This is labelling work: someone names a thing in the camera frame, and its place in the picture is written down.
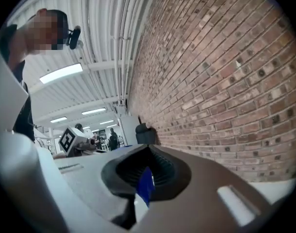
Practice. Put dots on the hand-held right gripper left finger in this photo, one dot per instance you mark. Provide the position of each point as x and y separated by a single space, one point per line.
89 178

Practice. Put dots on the row of white ceiling pipes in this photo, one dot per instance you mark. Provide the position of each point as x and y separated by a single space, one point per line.
125 45

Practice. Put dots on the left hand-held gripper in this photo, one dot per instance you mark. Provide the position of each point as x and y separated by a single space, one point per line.
70 141

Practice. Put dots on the person's black shirt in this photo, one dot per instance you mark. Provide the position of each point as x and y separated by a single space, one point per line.
23 105

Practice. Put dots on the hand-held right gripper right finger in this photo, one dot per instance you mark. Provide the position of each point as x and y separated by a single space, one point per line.
199 198

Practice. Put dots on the long ceiling light panel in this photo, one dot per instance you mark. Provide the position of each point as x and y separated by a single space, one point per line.
106 122
93 111
58 119
61 73

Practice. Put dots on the blue cloth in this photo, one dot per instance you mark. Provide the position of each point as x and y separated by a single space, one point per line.
145 186

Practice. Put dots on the black office chair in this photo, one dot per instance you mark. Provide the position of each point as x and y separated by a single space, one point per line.
145 135

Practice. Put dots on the person's left forearm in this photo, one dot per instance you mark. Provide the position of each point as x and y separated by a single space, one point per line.
59 155

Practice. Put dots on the black head-worn camera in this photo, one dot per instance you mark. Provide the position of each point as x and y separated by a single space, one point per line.
74 38

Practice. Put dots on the person's face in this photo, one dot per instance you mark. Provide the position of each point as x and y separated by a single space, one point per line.
41 35

